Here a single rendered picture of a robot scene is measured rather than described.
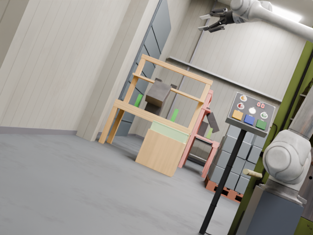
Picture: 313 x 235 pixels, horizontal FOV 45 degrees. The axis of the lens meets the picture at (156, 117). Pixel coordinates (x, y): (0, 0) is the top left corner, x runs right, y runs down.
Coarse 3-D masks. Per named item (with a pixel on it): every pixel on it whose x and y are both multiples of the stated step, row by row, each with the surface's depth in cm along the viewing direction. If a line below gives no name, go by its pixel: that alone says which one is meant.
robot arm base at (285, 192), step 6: (270, 180) 185; (264, 186) 187; (270, 186) 183; (276, 186) 181; (282, 186) 180; (270, 192) 179; (276, 192) 179; (282, 192) 179; (288, 192) 179; (294, 192) 180; (288, 198) 178; (294, 198) 179; (300, 198) 184; (300, 204) 177
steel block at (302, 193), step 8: (312, 160) 289; (312, 168) 288; (312, 176) 286; (304, 184) 288; (312, 184) 285; (304, 192) 287; (312, 192) 284; (312, 200) 283; (304, 208) 284; (312, 208) 282; (304, 216) 283; (312, 216) 281
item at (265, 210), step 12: (264, 192) 178; (252, 204) 188; (264, 204) 178; (276, 204) 177; (288, 204) 177; (252, 216) 178; (264, 216) 177; (276, 216) 177; (288, 216) 176; (300, 216) 176; (240, 228) 192; (252, 228) 177; (264, 228) 177; (276, 228) 176; (288, 228) 176
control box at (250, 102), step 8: (240, 96) 316; (248, 96) 317; (232, 104) 311; (248, 104) 312; (256, 104) 313; (264, 104) 314; (232, 112) 307; (248, 112) 308; (256, 112) 309; (264, 112) 310; (272, 112) 311; (232, 120) 304; (256, 120) 305; (264, 120) 306; (240, 128) 309; (248, 128) 304; (256, 128) 301; (264, 136) 305
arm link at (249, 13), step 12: (240, 0) 189; (252, 0) 192; (240, 12) 192; (252, 12) 192; (264, 12) 190; (276, 24) 190; (288, 24) 189; (300, 24) 190; (300, 36) 192; (312, 36) 189
